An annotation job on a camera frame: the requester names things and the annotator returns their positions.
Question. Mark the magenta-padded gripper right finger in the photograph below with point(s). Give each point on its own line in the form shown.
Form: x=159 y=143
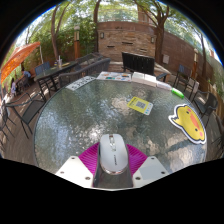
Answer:
x=150 y=170

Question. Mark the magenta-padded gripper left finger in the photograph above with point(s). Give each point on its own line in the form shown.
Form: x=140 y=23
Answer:
x=75 y=171

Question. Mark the white computer mouse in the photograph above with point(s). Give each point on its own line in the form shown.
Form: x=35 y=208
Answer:
x=113 y=153

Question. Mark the yellow chick-shaped mouse pad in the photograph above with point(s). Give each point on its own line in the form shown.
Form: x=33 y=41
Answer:
x=189 y=123

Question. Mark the yellow square card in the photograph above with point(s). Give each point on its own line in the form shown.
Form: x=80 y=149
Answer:
x=140 y=105

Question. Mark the black mesh metal chair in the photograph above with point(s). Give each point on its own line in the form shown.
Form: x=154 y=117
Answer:
x=209 y=104
x=29 y=110

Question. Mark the green marker pen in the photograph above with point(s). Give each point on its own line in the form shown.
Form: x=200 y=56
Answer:
x=177 y=93

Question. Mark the small white book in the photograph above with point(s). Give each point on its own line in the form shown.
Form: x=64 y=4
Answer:
x=163 y=85

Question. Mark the grey printed leaflet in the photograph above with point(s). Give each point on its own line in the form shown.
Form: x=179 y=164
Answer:
x=80 y=83

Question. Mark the colourful printed pamphlet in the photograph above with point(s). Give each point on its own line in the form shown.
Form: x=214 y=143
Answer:
x=114 y=76

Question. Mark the black metal armchair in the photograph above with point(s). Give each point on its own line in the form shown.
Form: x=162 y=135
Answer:
x=183 y=74

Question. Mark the dark wicker chair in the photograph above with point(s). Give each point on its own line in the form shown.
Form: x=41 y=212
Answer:
x=88 y=57
x=87 y=70

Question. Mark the dark patio table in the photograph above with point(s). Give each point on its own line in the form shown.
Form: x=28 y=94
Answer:
x=53 y=70

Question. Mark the black slatted patio chair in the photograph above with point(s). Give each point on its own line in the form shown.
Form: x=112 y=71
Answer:
x=137 y=63

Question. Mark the blue patio chair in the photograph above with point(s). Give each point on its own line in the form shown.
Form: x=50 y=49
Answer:
x=42 y=68

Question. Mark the person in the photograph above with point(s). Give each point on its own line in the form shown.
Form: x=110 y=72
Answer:
x=26 y=74

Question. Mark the orange patio umbrella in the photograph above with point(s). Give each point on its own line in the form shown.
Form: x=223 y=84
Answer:
x=18 y=56

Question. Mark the grey wall box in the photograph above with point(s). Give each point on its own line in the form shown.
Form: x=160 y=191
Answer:
x=165 y=59

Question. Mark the orange lamp post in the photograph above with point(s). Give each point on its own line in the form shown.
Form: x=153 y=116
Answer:
x=77 y=41
x=195 y=63

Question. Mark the wall lantern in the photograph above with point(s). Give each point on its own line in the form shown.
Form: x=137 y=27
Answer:
x=102 y=35
x=153 y=39

